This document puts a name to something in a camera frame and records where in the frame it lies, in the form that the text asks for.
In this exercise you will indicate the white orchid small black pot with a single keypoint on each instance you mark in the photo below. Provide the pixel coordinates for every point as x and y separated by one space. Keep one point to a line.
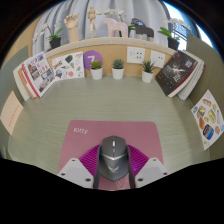
55 42

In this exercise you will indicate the large white orchid black pot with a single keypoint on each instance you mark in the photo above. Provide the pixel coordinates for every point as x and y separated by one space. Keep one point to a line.
173 43

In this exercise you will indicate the small light-green potted plant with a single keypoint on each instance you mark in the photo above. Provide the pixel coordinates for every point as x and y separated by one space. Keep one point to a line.
96 73

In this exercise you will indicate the photo-covered magazine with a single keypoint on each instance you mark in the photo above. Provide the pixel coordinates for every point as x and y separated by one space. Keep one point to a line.
40 73

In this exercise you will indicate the brown book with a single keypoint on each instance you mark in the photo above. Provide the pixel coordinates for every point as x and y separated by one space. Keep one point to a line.
27 87

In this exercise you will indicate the window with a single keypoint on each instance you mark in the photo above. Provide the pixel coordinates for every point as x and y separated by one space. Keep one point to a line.
196 30

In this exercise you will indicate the dark cover book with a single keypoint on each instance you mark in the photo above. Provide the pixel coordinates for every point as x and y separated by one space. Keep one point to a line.
176 73

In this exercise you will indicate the white orchid behind horses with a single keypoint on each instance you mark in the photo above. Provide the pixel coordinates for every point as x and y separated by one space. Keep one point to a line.
115 13

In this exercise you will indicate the wooden mannequin figure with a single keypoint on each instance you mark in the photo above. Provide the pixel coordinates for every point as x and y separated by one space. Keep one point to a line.
92 20

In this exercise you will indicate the small sticker sheet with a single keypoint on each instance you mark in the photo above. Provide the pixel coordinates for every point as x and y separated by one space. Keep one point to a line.
68 66

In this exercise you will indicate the grey computer mouse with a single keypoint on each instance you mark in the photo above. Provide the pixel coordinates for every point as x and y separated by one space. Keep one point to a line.
113 158

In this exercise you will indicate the small dark-green potted plant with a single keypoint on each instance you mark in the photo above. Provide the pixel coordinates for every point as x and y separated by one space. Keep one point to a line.
118 72

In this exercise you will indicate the light wooden desk ledge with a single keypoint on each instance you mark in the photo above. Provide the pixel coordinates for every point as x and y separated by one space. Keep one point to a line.
113 45

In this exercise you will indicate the white wall socket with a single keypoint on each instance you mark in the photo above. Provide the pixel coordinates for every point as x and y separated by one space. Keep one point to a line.
136 55
157 59

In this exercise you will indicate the pink mouse pad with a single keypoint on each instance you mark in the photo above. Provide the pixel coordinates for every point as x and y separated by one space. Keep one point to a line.
136 133

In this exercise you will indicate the purple round sign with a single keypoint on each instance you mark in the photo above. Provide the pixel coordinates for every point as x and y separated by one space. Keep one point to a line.
90 56

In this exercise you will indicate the small spiky potted plant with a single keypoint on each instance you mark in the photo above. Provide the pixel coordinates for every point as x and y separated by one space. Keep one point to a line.
147 76

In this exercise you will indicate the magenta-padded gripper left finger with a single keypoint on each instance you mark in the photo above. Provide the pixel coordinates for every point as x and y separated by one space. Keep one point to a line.
88 163

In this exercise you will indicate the white cover book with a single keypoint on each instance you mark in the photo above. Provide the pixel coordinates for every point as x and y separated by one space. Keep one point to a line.
192 86

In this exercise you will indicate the large cartoon sticker sheet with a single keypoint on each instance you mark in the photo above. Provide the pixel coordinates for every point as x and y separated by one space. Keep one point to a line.
208 120

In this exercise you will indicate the grey curtain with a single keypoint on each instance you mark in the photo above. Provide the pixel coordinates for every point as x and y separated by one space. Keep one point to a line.
140 10

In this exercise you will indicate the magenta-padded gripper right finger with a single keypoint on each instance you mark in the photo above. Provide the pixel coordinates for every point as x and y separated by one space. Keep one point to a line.
138 161

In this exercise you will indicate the wooden hand model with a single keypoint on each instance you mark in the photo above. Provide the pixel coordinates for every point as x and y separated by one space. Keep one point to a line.
71 26

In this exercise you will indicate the thick white book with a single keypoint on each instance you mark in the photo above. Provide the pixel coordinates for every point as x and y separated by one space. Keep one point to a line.
19 81

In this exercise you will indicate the dark grey horse figure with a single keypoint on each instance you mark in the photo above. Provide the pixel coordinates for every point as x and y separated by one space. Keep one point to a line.
143 31

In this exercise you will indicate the beige card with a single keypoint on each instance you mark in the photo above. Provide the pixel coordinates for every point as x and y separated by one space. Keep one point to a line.
10 111

